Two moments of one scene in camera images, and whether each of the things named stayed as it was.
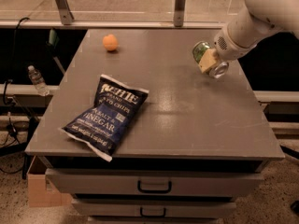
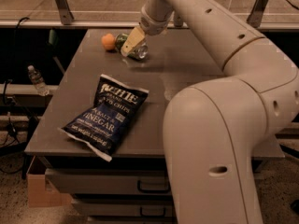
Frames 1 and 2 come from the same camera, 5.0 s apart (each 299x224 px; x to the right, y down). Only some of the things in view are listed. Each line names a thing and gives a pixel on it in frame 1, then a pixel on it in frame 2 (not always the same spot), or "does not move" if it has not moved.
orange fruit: x=110 y=42 does not move
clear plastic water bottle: x=38 y=81 does not move
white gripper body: x=224 y=48 → x=151 y=25
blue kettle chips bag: x=116 y=105 does not move
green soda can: x=199 y=48 → x=139 y=53
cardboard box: x=41 y=192 does not move
